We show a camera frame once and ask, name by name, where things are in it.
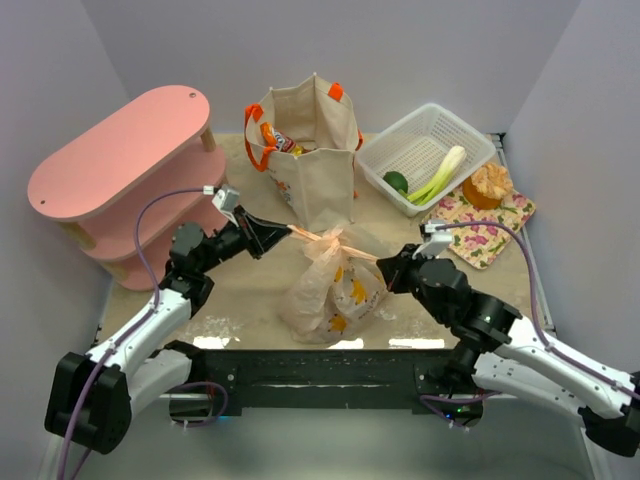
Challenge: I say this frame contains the orange frosted muffin toy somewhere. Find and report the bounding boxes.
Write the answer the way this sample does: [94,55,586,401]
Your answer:
[462,162,513,210]

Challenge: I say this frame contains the floral pattern tray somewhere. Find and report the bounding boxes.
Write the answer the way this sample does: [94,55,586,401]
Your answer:
[424,187,536,270]

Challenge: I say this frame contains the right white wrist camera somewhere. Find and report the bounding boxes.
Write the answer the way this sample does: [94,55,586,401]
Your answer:
[412,219,453,260]

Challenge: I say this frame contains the canvas tote bag orange handles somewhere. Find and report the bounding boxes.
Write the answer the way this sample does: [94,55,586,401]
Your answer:
[244,74,362,232]

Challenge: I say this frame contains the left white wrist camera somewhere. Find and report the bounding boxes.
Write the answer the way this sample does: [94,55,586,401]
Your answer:
[202,184,240,226]

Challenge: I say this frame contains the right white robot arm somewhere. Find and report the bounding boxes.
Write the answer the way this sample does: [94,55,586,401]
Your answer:
[376,244,639,457]

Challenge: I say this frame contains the white plastic basket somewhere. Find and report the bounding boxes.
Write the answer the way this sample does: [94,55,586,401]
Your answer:
[355,103,496,218]

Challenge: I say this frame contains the green celery stalks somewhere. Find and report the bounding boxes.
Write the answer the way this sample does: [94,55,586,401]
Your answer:
[406,145,467,206]

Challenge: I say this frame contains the orange yellow snack bag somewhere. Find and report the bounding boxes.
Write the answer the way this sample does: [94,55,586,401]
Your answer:
[260,122,307,156]

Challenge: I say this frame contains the black base mount frame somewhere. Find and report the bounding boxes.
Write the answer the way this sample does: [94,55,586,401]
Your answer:
[164,340,477,416]

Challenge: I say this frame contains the pink three tier shelf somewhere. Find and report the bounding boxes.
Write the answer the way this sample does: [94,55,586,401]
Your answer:
[27,85,226,291]

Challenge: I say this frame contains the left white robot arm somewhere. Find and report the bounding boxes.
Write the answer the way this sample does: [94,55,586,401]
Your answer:
[44,206,292,454]

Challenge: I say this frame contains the orange banana print plastic bag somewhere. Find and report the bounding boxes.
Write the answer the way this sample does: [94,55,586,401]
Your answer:
[279,226,390,344]

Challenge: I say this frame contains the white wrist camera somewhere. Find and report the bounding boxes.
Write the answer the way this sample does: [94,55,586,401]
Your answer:
[202,184,240,226]
[412,219,453,260]

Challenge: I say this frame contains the dark green lime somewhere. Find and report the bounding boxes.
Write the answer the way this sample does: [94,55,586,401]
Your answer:
[383,171,409,195]

